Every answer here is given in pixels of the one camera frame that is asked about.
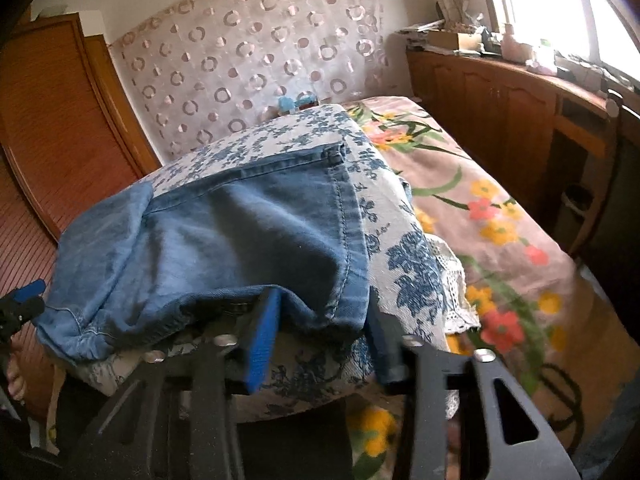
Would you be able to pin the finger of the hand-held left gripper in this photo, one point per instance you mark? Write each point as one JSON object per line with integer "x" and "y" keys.
{"x": 29, "y": 291}
{"x": 20, "y": 312}

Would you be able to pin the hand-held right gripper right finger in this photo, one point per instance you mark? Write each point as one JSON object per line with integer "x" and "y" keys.
{"x": 386, "y": 350}

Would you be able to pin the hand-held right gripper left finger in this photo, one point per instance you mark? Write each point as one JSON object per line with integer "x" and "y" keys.
{"x": 260, "y": 340}

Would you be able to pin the blue denim pants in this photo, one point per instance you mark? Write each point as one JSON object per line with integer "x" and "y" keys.
{"x": 225, "y": 240}

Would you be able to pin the person's left hand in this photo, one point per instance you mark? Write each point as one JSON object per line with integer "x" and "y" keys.
{"x": 16, "y": 377}

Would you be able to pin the wooden slatted wardrobe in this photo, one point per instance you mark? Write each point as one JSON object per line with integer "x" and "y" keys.
{"x": 60, "y": 150}

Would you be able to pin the colourful flower bed sheet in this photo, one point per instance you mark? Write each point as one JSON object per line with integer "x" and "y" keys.
{"x": 500, "y": 240}

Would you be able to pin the cardboard box with blue bag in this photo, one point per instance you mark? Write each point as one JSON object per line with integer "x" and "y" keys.
{"x": 297, "y": 102}

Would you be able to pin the long wooden cabinet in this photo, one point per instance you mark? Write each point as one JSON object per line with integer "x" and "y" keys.
{"x": 500, "y": 105}

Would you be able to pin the wooden chair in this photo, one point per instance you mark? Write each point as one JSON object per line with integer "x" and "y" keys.
{"x": 620, "y": 185}

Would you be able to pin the circle patterned sheer curtain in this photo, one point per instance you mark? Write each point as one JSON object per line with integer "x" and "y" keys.
{"x": 250, "y": 45}

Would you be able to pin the open cardboard box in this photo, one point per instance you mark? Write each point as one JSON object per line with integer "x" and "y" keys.
{"x": 452, "y": 40}

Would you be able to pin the stack of papers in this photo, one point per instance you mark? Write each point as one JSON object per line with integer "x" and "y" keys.
{"x": 420, "y": 30}

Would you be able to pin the clear plastic bag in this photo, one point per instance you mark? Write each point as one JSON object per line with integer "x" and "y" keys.
{"x": 542, "y": 57}

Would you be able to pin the window with wooden frame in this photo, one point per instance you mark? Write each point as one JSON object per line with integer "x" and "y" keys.
{"x": 560, "y": 5}

